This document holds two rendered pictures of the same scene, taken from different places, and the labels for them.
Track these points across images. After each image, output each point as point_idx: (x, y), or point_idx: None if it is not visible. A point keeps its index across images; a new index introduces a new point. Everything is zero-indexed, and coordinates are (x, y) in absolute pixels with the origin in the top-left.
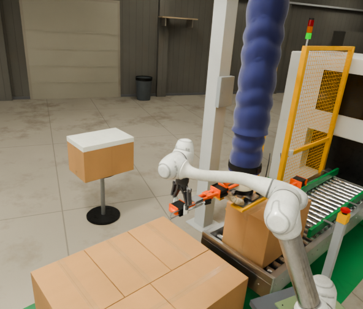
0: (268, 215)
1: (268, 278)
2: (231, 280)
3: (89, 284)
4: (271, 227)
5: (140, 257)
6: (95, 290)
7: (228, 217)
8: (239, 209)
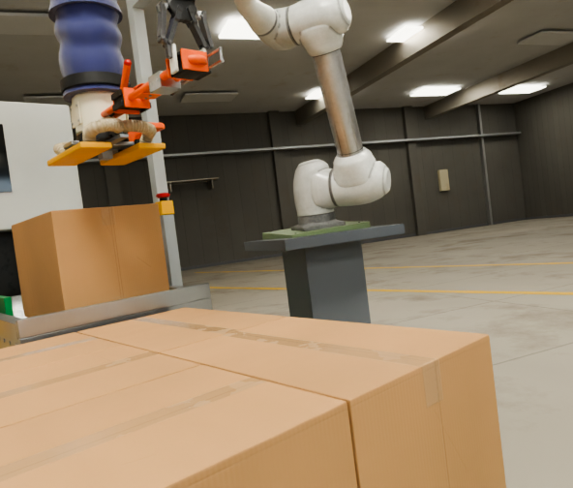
0: (338, 1)
1: (203, 287)
2: (187, 312)
3: (109, 418)
4: (346, 15)
5: (29, 377)
6: (153, 401)
7: (67, 248)
8: (160, 144)
